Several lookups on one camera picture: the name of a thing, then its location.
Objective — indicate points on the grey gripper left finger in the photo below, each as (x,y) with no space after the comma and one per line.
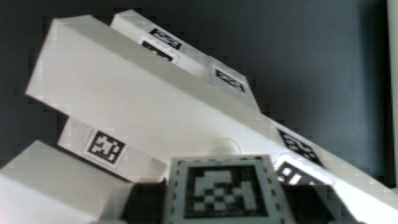
(145,204)

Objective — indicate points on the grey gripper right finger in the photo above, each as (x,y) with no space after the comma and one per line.
(317,205)

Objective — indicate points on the white chair leg tagged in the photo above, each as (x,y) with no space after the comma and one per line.
(225,192)

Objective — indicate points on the white chair back frame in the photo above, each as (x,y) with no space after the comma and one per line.
(124,78)

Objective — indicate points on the white chair leg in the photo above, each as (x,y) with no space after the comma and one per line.
(230,81)

